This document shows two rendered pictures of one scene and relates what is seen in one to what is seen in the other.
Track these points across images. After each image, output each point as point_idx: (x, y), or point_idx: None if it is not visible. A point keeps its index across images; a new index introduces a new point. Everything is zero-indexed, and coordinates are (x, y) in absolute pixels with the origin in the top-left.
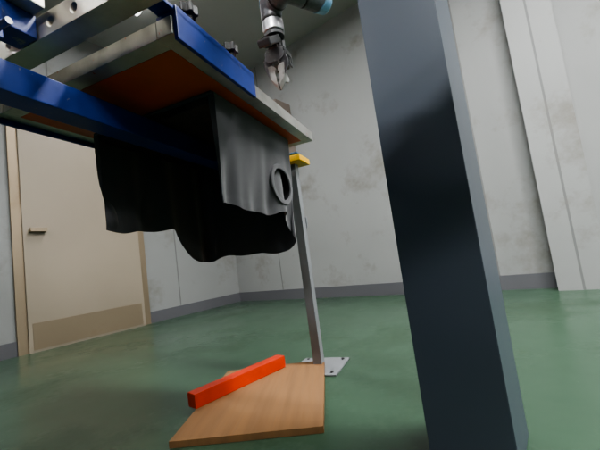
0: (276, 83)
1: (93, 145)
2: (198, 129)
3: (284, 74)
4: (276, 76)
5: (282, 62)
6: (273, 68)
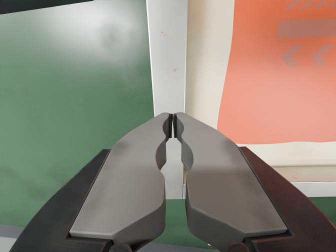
0: (188, 115)
1: None
2: None
3: (119, 139)
4: (190, 157)
5: (86, 231)
6: (207, 199)
